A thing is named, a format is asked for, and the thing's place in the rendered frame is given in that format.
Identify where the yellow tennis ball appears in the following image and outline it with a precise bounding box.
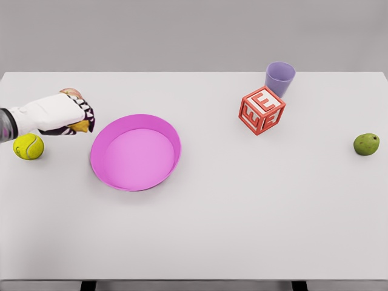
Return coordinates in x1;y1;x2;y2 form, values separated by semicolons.
12;133;45;161

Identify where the pink round plate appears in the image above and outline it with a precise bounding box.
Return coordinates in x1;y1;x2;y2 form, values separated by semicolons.
90;113;182;192

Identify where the pink peach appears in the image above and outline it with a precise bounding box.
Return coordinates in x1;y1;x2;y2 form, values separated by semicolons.
59;88;83;99

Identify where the red letter block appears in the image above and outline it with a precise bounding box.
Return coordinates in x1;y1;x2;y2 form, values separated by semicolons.
238;85;287;136

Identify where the purple cup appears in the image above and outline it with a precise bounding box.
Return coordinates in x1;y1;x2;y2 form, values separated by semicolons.
264;61;296;98

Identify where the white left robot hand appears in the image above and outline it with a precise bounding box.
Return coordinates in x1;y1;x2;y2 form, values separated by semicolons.
32;92;95;137

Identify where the green pear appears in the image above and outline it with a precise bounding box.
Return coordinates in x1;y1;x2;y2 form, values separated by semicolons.
353;133;381;157

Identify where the yellow lemon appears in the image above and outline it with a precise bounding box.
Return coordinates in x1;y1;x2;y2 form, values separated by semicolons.
68;119;91;133

